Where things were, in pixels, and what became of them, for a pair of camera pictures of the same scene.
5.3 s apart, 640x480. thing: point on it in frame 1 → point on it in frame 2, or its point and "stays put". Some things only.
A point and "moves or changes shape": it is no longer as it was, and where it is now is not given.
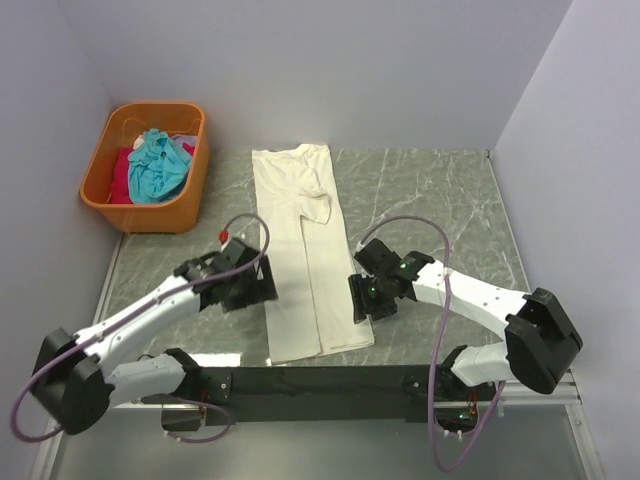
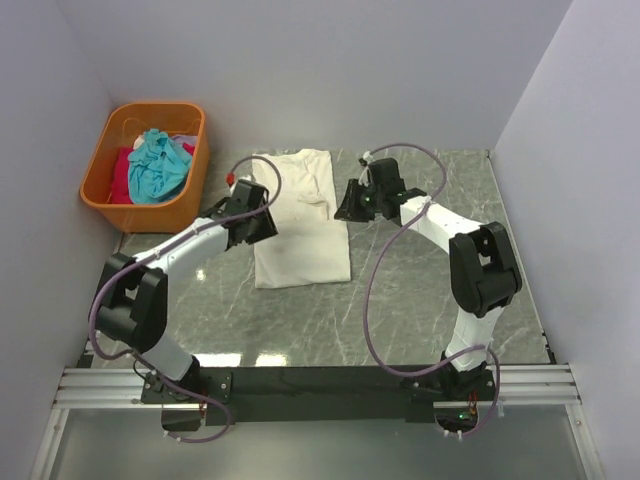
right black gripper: (363, 297) → (357, 201)
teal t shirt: (157, 168) stays put
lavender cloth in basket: (181, 139) stays put
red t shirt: (121, 186) stays put
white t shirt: (303, 237) moves or changes shape
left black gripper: (261, 282) → (261, 228)
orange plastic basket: (181, 214) stays put
